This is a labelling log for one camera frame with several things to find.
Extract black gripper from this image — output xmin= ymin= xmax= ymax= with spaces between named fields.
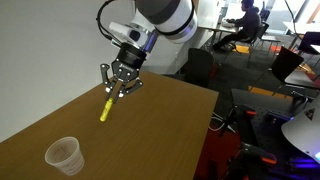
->
xmin=99 ymin=43 xmax=148 ymax=102

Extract yellow marker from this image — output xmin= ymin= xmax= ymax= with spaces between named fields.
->
xmin=99 ymin=97 xmax=114 ymax=123

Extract translucent plastic measuring cup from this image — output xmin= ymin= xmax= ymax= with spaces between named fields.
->
xmin=44 ymin=136 xmax=86 ymax=177

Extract black office chair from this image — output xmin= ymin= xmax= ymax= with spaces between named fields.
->
xmin=185 ymin=47 xmax=216 ymax=88

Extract grey office desk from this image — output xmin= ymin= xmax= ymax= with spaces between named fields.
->
xmin=195 ymin=18 xmax=241 ymax=46

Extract yellow floor mat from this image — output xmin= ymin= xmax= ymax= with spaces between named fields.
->
xmin=233 ymin=44 xmax=251 ymax=55

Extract seated person dark hoodie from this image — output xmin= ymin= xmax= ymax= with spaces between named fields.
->
xmin=212 ymin=0 xmax=261 ymax=53

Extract black chair under person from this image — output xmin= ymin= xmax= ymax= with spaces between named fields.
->
xmin=248 ymin=22 xmax=281 ymax=64

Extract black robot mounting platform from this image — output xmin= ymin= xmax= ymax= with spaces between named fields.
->
xmin=230 ymin=88 xmax=320 ymax=180

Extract black chair thin legs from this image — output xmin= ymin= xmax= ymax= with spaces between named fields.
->
xmin=249 ymin=45 xmax=305 ymax=98

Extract grey round table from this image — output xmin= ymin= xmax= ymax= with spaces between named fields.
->
xmin=284 ymin=69 xmax=320 ymax=90

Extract white rectangular table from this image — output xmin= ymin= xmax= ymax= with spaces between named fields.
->
xmin=282 ymin=20 xmax=320 ymax=36

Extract dark blue chair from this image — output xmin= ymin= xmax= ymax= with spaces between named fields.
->
xmin=297 ymin=31 xmax=320 ymax=56

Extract white cable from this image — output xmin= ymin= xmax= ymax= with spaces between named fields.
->
xmin=208 ymin=112 xmax=231 ymax=133

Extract black clamp orange handle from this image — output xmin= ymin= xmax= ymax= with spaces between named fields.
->
xmin=229 ymin=142 xmax=278 ymax=180
xmin=221 ymin=104 xmax=258 ymax=148

